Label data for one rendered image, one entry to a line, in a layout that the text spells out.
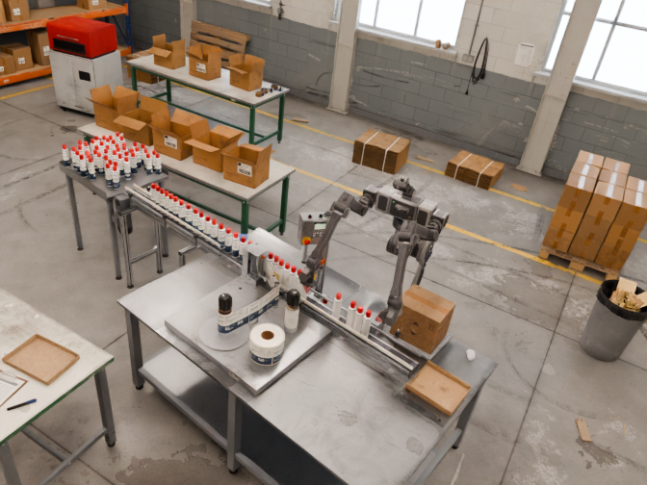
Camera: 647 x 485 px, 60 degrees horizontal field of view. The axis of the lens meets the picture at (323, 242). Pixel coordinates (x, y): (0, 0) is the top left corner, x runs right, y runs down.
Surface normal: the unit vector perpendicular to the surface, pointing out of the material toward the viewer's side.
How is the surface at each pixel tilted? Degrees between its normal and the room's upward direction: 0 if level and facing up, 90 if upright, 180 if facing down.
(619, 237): 90
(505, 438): 0
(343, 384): 0
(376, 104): 90
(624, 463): 0
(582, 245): 90
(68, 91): 90
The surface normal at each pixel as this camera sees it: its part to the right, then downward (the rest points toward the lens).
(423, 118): -0.51, 0.44
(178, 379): 0.11, -0.83
